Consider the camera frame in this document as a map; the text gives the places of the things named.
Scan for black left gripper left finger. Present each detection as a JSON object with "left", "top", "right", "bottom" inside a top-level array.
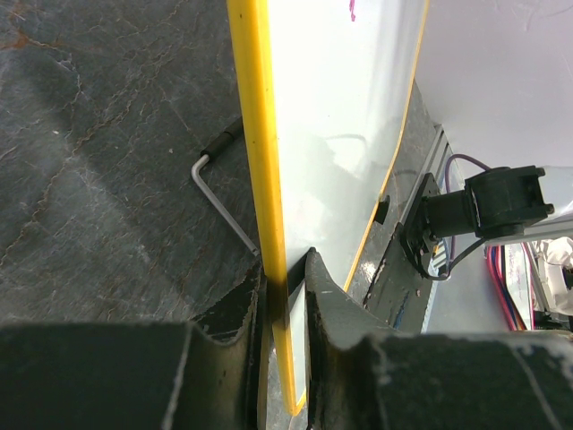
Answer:
[{"left": 1, "top": 264, "right": 269, "bottom": 429}]

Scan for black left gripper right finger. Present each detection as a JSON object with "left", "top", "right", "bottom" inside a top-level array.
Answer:
[{"left": 304, "top": 250, "right": 572, "bottom": 429}]

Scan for orange framed whiteboard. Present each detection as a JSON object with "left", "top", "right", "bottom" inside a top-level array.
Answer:
[{"left": 227, "top": 1, "right": 429, "bottom": 416}]

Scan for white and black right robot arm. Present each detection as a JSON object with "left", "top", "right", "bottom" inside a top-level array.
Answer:
[{"left": 399, "top": 166, "right": 572, "bottom": 281}]

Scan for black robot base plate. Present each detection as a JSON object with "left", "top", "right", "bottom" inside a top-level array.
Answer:
[{"left": 363, "top": 223, "right": 433, "bottom": 333}]

